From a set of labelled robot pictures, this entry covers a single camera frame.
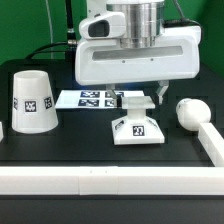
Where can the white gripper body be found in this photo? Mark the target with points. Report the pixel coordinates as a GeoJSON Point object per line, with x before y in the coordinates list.
{"type": "Point", "coordinates": [175, 55]}

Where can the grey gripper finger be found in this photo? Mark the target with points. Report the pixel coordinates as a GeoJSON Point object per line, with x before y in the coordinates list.
{"type": "Point", "coordinates": [112, 94]}
{"type": "Point", "coordinates": [163, 86]}

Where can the white lamp bulb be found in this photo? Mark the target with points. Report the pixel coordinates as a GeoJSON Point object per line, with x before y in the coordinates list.
{"type": "Point", "coordinates": [192, 112]}

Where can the white lamp base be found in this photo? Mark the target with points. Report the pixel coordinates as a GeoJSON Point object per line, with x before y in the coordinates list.
{"type": "Point", "coordinates": [136, 127]}

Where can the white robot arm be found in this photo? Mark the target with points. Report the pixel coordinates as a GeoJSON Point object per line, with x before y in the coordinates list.
{"type": "Point", "coordinates": [128, 41]}

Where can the white lamp shade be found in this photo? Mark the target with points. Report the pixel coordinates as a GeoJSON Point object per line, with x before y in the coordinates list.
{"type": "Point", "coordinates": [33, 108]}

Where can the white marker sheet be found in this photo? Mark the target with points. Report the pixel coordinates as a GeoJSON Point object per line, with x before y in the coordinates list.
{"type": "Point", "coordinates": [84, 99]}

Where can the white left fence piece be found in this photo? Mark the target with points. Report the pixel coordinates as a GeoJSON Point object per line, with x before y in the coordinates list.
{"type": "Point", "coordinates": [1, 131]}

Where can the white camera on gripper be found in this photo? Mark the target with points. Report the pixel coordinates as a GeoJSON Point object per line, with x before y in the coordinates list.
{"type": "Point", "coordinates": [106, 25]}

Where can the white right fence rail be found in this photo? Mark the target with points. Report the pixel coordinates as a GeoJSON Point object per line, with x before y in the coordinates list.
{"type": "Point", "coordinates": [212, 142]}

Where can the white fence rail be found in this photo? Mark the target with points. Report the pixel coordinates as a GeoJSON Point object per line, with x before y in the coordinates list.
{"type": "Point", "coordinates": [212, 142]}
{"type": "Point", "coordinates": [111, 181]}

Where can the white front fence rail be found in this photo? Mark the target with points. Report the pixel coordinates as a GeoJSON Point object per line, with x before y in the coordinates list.
{"type": "Point", "coordinates": [111, 181]}

